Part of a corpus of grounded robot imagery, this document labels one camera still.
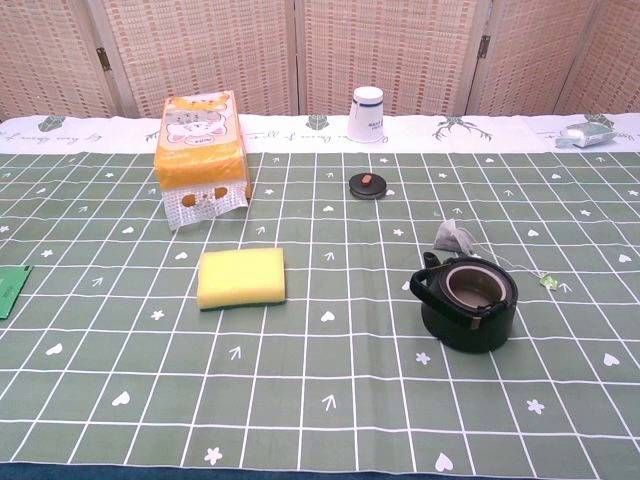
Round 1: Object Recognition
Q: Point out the pyramid tea bag with string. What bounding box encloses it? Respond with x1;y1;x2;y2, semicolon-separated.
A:
432;218;561;292

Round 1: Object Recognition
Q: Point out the crumpled plastic wrapper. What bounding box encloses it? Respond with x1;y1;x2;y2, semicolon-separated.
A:
554;114;636;150

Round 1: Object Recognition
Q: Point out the yellow green sponge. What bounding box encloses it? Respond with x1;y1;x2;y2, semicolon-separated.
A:
195;247;288;312

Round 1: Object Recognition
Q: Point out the orange cat tissue pack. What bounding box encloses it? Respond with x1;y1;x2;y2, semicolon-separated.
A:
152;90;251;232

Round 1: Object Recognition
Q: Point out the woven folding screen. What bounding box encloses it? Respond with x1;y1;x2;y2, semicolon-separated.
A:
0;0;640;123

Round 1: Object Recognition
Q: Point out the white paper cup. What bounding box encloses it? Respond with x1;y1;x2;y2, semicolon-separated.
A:
346;86;388;144

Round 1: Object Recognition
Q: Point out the black teapot lid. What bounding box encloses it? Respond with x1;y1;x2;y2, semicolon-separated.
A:
348;172;387;200

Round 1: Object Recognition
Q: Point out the black teapot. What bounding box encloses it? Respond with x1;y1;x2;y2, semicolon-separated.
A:
409;251;520;355

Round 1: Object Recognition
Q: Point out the green card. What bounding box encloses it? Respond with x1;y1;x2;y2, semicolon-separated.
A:
0;264;34;320

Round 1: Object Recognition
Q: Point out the green checked tablecloth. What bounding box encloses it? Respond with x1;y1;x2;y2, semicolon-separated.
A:
0;113;640;476

